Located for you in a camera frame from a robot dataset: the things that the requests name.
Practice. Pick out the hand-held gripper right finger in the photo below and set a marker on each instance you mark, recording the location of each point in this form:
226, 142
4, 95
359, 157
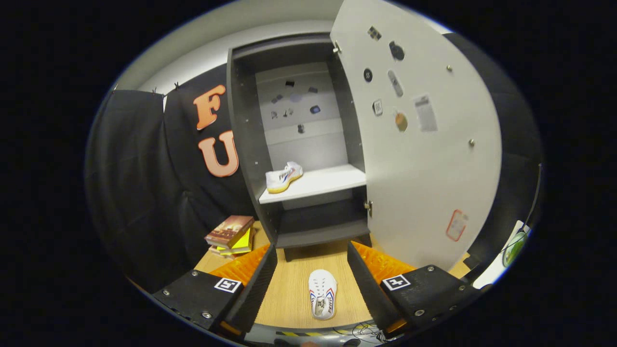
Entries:
367, 284

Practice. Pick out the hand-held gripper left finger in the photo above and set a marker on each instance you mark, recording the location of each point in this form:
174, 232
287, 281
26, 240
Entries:
258, 284

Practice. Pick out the white canvas shoe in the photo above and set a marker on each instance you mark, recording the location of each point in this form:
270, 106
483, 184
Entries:
282, 178
322, 284

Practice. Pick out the dark grey shoe cabinet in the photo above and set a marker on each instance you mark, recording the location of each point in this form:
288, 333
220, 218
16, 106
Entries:
246, 135

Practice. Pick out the white cabinet shelf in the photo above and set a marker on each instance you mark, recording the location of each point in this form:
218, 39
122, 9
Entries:
328, 182

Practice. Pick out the yellow cover book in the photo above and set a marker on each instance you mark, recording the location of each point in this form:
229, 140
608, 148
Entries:
241, 245

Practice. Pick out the brown cover book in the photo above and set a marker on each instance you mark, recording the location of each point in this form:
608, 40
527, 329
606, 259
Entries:
229, 229

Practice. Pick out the yellow black hazard tape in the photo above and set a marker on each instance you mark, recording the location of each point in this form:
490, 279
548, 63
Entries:
299, 333

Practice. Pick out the white sheet with green circle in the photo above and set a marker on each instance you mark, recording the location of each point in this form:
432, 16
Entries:
511, 250

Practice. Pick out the black backdrop cloth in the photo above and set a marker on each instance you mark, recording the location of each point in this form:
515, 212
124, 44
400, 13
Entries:
135, 168

